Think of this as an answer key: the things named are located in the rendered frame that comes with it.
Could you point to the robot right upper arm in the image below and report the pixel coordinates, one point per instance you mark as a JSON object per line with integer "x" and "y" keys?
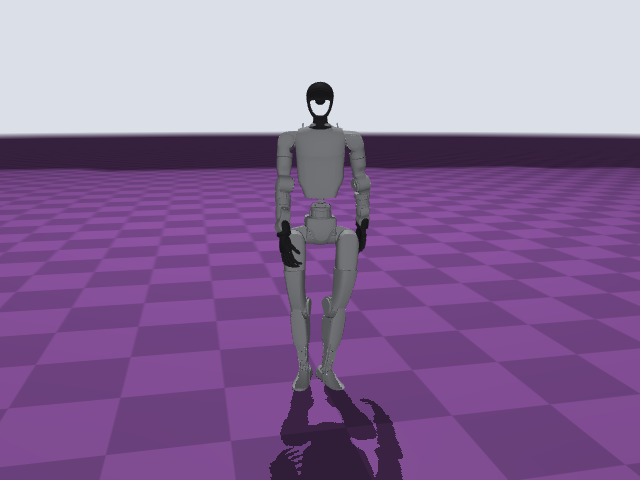
{"x": 286, "y": 142}

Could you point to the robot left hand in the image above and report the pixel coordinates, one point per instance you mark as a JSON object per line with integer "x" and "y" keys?
{"x": 361, "y": 233}

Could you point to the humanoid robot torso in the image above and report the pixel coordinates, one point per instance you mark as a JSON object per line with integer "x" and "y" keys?
{"x": 320, "y": 169}

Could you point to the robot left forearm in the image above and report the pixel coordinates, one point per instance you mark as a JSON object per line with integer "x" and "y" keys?
{"x": 362, "y": 205}

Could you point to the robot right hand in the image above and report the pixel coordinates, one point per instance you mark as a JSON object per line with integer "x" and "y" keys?
{"x": 286, "y": 246}

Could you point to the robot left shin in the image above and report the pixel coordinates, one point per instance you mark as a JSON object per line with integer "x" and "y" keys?
{"x": 332, "y": 331}

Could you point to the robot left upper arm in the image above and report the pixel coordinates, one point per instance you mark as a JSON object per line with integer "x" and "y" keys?
{"x": 354, "y": 142}

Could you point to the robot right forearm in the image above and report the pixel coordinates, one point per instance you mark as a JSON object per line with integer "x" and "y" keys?
{"x": 283, "y": 209}

